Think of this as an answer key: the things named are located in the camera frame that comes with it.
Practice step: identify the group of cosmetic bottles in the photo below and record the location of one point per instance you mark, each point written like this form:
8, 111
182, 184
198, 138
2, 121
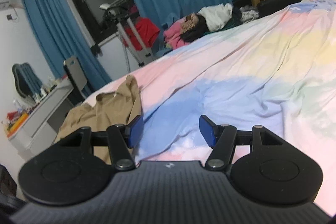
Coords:
47, 88

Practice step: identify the blue cloth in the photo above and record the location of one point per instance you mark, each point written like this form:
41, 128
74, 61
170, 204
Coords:
170, 19

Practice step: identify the wavy framed mirror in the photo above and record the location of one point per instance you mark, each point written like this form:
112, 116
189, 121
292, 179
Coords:
26, 81

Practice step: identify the narrow blue curtain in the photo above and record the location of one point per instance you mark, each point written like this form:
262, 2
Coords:
52, 29

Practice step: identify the tan printed t-shirt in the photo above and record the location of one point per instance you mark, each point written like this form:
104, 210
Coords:
105, 111

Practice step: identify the dark green cloth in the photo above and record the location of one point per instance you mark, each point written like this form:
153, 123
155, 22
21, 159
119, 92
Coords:
228, 24

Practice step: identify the white dressing table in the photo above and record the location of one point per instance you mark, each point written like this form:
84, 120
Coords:
44, 111

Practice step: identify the orange box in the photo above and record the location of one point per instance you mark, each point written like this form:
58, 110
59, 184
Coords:
17, 121

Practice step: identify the grey wall socket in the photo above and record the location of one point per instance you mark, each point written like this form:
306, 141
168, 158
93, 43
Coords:
10, 16

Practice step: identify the pink cloth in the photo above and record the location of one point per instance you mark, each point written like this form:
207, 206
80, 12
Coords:
174, 35

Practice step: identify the beige cloth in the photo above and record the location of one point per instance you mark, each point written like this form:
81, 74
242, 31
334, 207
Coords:
189, 22

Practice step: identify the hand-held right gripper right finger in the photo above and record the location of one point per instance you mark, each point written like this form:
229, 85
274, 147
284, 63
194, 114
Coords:
207, 130

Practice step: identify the pastel tie-dye bed blanket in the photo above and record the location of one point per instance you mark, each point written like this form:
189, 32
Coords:
249, 69

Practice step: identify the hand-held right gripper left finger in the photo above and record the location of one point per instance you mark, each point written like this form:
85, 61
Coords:
136, 132

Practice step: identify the red cloth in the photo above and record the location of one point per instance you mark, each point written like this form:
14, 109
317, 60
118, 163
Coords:
144, 29

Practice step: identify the grey black chair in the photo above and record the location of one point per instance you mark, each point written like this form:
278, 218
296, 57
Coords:
76, 71

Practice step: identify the white patterned cloth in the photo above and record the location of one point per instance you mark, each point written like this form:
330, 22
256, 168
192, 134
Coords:
249, 14

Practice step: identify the black cloth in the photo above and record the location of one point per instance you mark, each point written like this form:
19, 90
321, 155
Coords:
197, 29

